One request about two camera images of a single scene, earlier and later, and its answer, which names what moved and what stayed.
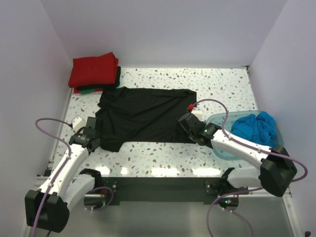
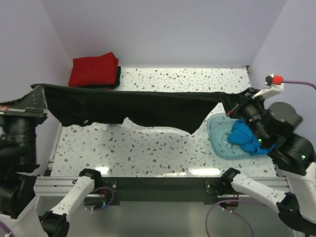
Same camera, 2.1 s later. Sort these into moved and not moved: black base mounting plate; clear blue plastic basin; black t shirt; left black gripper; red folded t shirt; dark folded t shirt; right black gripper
Moved: left black gripper; right black gripper; black t shirt
Not moved: black base mounting plate; clear blue plastic basin; red folded t shirt; dark folded t shirt
